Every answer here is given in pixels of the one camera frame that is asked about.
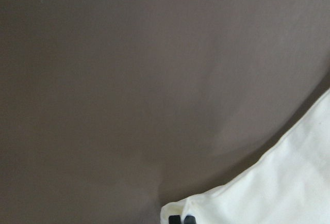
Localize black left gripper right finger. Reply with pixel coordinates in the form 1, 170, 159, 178
184, 215, 196, 224

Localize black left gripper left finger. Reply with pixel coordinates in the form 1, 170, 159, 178
168, 215, 182, 224

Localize cream long-sleeve cat shirt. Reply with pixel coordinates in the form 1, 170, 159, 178
160, 91, 329, 223

